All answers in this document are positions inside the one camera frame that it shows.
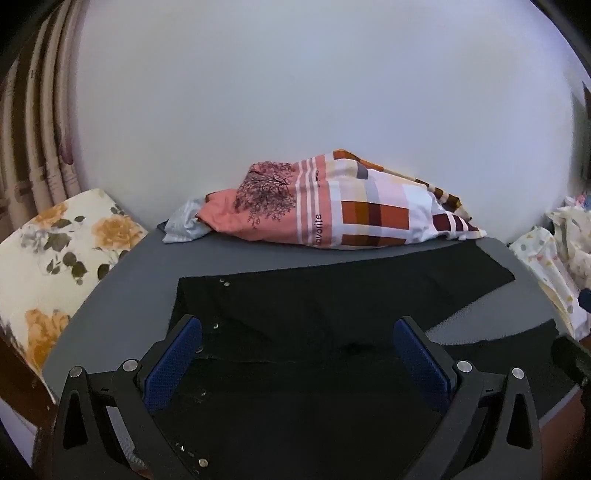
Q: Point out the white printed cloth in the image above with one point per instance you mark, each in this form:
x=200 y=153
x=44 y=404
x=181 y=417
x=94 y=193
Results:
x=554 y=258

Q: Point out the beige patterned curtain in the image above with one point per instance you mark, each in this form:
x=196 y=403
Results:
x=32 y=129

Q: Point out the grey mattress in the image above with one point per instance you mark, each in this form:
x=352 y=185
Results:
x=138 y=263

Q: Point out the black pants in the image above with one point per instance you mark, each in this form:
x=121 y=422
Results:
x=300 y=323

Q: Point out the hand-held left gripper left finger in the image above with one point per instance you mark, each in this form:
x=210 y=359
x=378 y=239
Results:
x=173 y=364

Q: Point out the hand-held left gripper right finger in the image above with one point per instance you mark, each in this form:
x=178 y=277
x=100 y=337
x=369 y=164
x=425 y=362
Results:
x=422 y=364

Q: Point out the floral pillow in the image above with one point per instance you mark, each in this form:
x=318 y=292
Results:
x=60 y=258

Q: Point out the light blue cloth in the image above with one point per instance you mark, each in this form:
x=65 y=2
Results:
x=182 y=224

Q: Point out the pink checked patchwork blanket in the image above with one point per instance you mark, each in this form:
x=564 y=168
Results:
x=351 y=207

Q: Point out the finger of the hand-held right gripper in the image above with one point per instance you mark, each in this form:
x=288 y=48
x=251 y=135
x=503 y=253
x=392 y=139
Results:
x=572 y=360

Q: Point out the wooden bed frame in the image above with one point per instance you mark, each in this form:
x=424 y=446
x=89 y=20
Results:
x=23 y=383

